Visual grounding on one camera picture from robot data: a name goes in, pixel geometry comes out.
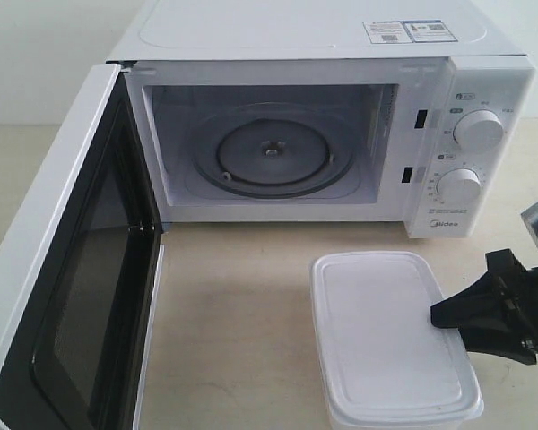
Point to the white microwave oven body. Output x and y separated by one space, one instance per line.
188 60

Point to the white blue warning sticker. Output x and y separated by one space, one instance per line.
408 32

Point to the white control knob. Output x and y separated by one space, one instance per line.
459 186
478 131

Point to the lower white control knob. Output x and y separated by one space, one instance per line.
459 186

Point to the white microwave door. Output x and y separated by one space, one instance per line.
80 266

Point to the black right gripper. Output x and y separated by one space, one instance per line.
498 314

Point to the upper white control knob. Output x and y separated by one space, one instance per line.
478 131

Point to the white lidded plastic container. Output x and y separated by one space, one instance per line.
383 364

